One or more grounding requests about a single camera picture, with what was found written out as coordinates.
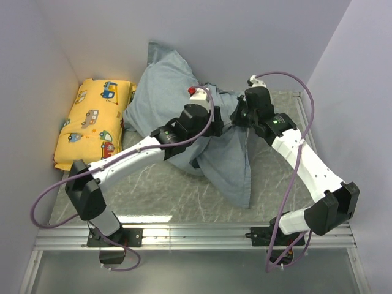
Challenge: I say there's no blue pillowcase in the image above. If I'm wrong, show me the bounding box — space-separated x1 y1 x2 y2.
123 42 251 209

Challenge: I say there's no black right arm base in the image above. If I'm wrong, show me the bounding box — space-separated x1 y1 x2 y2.
245 225 300 266

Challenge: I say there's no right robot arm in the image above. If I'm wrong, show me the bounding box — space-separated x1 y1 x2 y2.
230 86 360 245

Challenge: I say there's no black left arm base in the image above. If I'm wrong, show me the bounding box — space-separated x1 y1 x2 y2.
86 227 144 265

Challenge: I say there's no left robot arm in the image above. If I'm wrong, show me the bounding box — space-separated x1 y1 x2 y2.
65 104 223 246

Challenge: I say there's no yellow cartoon-car pillow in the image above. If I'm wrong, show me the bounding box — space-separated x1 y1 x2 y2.
54 78 137 172

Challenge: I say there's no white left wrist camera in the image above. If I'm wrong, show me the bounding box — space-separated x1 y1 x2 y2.
187 86 211 111

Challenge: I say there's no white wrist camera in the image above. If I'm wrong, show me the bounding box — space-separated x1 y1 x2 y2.
247 75 267 88
187 86 211 111

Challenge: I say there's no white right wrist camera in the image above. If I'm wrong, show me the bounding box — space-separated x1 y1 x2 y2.
247 75 267 88

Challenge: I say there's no aluminium side rail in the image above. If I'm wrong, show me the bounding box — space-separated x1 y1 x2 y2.
292 92 318 154

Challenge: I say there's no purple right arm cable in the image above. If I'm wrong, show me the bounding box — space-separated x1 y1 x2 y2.
255 70 315 273

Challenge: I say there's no aluminium mounting rail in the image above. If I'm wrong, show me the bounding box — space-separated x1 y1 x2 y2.
33 223 356 251

